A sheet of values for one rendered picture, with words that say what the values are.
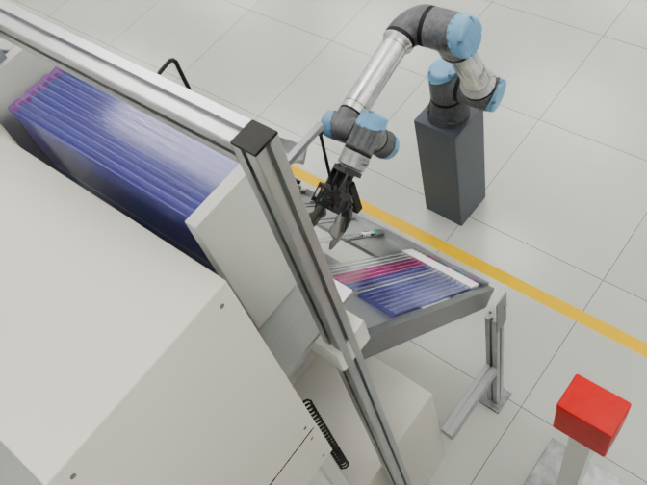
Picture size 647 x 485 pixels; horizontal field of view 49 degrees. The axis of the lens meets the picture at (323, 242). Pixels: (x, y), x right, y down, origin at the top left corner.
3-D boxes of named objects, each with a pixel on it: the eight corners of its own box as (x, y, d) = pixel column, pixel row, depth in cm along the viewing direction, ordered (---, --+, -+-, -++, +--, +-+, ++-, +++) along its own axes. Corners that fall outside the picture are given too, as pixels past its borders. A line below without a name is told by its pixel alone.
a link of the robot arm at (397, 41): (400, -13, 203) (312, 121, 191) (433, -4, 198) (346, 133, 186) (407, 15, 213) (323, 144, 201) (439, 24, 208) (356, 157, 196)
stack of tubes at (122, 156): (118, 154, 156) (56, 63, 134) (291, 256, 132) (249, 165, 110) (77, 193, 152) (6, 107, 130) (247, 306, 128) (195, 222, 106)
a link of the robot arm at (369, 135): (395, 123, 181) (383, 114, 174) (376, 162, 183) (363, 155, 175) (370, 113, 185) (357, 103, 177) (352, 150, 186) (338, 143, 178)
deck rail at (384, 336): (479, 304, 197) (488, 285, 195) (486, 307, 196) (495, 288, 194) (343, 360, 138) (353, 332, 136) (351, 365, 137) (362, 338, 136)
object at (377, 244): (301, 201, 227) (305, 191, 226) (481, 296, 195) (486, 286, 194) (265, 203, 211) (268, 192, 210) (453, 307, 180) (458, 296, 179)
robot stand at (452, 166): (450, 179, 307) (442, 88, 262) (485, 196, 298) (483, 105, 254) (426, 208, 301) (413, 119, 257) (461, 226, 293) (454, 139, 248)
